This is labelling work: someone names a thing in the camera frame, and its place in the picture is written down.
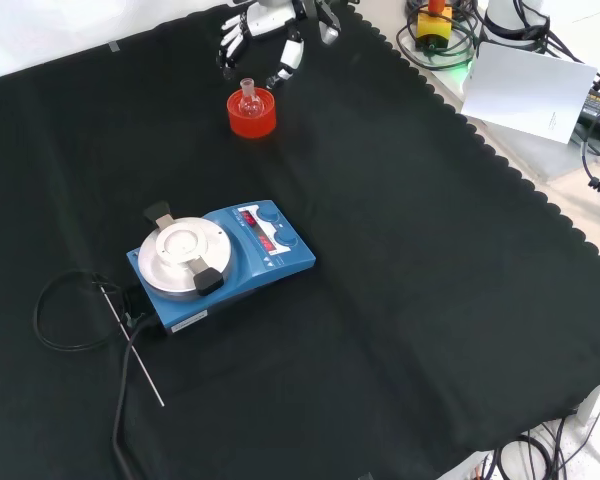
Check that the heater with blue base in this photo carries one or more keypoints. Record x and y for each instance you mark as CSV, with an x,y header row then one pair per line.
x,y
290,260

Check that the clear glass round-bottom flask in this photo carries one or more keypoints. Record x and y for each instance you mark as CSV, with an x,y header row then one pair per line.
x,y
250,105

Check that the clear tape strip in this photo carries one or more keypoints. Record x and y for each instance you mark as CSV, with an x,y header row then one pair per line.
x,y
114,46

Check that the yellow stop button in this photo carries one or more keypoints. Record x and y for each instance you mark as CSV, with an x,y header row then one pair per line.
x,y
432,25

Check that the thin metal probe rod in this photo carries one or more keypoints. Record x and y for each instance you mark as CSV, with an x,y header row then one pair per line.
x,y
139,360

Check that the red stepped flask stand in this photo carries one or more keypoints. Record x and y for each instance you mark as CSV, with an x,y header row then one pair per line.
x,y
252,129

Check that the black cloth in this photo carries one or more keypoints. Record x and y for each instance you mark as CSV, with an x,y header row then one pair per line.
x,y
380,250

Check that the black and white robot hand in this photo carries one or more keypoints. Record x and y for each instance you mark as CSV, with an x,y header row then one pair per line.
x,y
267,20

